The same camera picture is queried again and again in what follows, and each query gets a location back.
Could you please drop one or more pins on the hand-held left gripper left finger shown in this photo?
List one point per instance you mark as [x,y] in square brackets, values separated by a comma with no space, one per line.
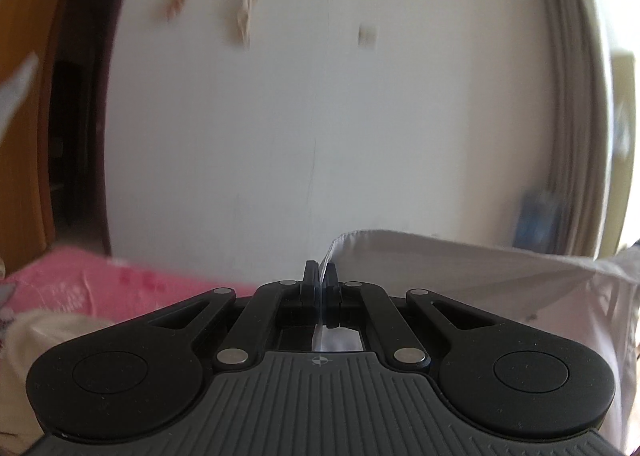
[310,288]

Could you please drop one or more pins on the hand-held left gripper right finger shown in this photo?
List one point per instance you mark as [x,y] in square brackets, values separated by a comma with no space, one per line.
[330,288]

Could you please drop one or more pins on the white button shirt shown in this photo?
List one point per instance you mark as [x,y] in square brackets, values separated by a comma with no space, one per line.
[500,276]

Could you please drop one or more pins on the pink floral blanket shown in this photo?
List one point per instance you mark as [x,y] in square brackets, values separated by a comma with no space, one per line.
[125,281]

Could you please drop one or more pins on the white knit sweater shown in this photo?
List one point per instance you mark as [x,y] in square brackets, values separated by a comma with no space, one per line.
[45,351]

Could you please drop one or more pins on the beige curtain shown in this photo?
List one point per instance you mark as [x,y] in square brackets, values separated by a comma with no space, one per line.
[575,86]

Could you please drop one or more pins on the wooden door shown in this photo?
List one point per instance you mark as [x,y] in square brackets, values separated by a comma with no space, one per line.
[25,136]

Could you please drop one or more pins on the white wall switch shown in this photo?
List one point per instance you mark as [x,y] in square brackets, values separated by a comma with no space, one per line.
[367,36]

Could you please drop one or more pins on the beige cloth wall hanging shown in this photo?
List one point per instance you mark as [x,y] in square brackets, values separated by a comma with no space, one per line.
[246,11]

